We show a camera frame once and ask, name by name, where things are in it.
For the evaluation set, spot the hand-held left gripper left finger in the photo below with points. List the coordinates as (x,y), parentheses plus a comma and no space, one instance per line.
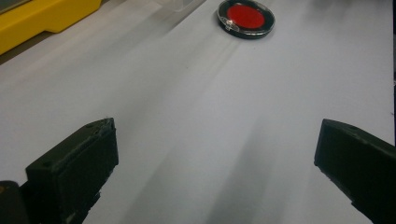
(71,174)

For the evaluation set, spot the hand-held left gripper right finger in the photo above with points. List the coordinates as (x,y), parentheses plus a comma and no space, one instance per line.
(358,158)

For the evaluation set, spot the round red ink pad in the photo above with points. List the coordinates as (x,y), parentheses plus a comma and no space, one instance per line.
(246,17)

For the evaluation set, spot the yellow plastic box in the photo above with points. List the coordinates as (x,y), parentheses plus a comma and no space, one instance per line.
(37,18)

